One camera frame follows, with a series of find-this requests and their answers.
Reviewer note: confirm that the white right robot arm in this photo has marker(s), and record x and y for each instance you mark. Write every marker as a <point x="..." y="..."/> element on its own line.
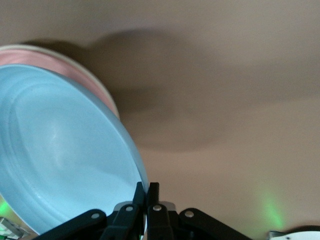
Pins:
<point x="300" y="235"/>

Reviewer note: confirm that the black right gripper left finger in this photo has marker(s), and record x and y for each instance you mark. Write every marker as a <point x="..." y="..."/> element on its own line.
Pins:
<point x="120" y="225"/>

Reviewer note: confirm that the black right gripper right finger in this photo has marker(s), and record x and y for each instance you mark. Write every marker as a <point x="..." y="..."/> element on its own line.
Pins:
<point x="160" y="225"/>

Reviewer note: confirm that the brown table cloth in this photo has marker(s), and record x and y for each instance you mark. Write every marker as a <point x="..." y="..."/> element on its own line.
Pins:
<point x="225" y="100"/>

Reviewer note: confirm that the pink plate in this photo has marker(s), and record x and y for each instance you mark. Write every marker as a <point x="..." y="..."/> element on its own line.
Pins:
<point x="82" y="72"/>

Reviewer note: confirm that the beige plate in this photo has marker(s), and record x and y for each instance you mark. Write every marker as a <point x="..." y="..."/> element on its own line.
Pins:
<point x="37" y="48"/>

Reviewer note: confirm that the light blue plate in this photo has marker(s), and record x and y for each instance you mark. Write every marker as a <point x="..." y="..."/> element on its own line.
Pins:
<point x="62" y="150"/>

